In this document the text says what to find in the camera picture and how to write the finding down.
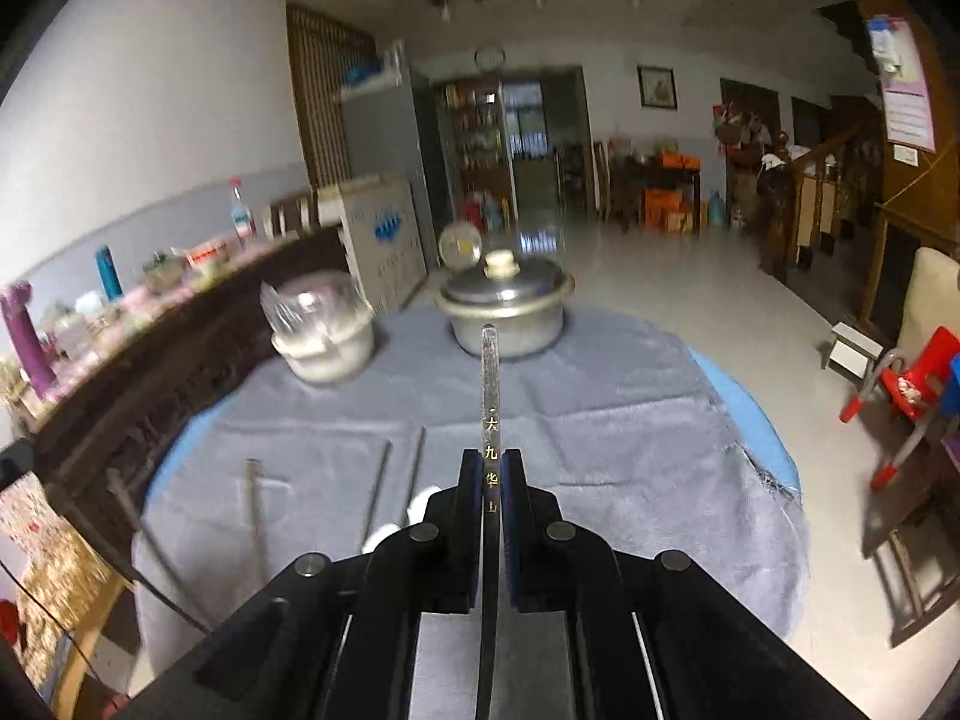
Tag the white step stool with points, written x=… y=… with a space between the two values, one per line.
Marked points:
x=851 y=353

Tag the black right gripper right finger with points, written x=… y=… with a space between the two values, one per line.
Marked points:
x=552 y=564

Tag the wall calendar poster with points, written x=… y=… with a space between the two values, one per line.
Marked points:
x=904 y=89

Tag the round wall clock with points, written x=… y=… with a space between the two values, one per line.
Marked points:
x=489 y=57

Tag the purple thermos bottle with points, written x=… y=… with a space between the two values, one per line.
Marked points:
x=23 y=335

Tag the white chest freezer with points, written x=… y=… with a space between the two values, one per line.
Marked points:
x=379 y=232

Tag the white ceramic spoon right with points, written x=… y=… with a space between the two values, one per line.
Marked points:
x=419 y=504

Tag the dark chopstick pair right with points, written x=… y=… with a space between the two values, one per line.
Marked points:
x=421 y=436

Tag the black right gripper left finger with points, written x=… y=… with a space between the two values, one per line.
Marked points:
x=432 y=566

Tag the white ceramic spoon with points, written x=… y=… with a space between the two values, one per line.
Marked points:
x=380 y=534
x=419 y=504

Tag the aluminium pot with lid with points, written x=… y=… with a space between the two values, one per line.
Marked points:
x=524 y=298

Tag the red plastic chair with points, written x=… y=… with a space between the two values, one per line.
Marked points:
x=923 y=392

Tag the grey table cloth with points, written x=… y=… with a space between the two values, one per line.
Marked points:
x=642 y=439

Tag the white ceramic spoon left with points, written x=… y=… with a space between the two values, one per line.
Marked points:
x=380 y=534

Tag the dark carved wooden sideboard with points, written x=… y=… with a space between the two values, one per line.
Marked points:
x=125 y=417

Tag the teal thermos bottle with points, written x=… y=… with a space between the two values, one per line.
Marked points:
x=107 y=272

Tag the grey refrigerator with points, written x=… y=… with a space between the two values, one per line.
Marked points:
x=391 y=125

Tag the framed wall picture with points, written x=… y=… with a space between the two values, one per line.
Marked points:
x=657 y=87

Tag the white pot with plastic bag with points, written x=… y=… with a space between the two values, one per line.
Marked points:
x=321 y=325

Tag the clear plastic bottle red cap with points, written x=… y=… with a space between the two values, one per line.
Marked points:
x=241 y=215

